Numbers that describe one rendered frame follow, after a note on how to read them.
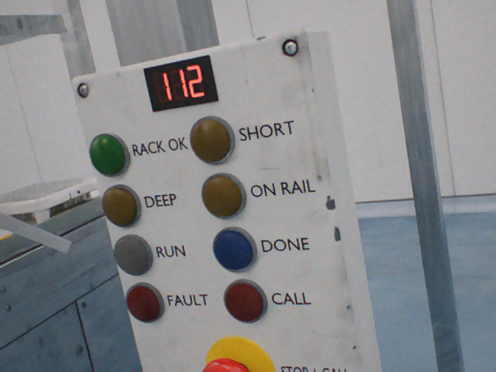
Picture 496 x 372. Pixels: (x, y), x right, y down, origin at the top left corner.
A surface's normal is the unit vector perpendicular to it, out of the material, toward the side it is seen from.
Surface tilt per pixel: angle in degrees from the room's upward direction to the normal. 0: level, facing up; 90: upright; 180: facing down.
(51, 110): 90
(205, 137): 87
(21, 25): 90
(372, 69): 90
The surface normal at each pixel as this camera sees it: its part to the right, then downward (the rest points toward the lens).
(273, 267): -0.39, 0.26
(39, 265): 0.90, -0.09
